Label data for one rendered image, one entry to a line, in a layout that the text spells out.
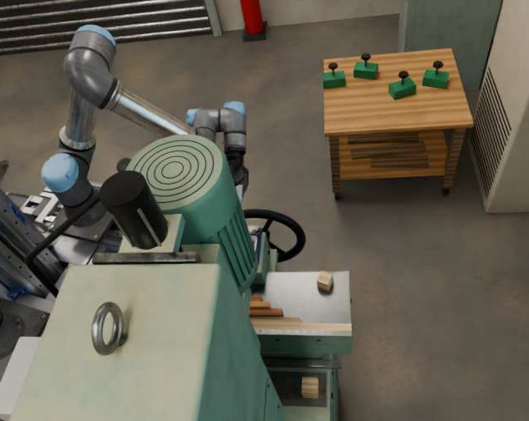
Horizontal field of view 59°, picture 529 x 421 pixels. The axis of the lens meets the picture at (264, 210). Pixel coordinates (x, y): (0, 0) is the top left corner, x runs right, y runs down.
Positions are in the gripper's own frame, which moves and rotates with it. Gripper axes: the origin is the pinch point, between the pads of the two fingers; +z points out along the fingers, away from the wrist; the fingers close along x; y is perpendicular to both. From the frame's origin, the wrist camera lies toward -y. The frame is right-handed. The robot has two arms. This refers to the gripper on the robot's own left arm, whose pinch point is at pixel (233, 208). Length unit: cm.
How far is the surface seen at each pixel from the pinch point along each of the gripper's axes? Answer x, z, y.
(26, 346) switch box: 7, 29, -86
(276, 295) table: -16.0, 26.2, -16.9
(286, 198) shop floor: -3, -21, 115
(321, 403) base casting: -28, 53, -21
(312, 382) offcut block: -26, 47, -22
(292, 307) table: -20.5, 29.4, -18.7
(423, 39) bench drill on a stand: -83, -113, 124
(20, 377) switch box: 6, 33, -88
